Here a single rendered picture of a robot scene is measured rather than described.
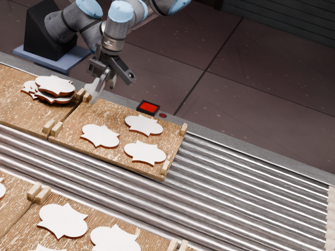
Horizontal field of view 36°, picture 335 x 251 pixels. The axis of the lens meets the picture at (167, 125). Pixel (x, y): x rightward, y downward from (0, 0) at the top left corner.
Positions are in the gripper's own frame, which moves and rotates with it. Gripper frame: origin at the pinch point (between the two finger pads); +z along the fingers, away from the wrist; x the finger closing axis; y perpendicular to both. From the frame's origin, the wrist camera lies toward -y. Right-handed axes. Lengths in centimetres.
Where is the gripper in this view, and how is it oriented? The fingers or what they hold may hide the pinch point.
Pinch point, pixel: (102, 98)
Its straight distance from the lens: 182.9
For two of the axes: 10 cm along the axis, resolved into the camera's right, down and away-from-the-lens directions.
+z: -3.0, 7.9, 5.3
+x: -3.6, 4.2, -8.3
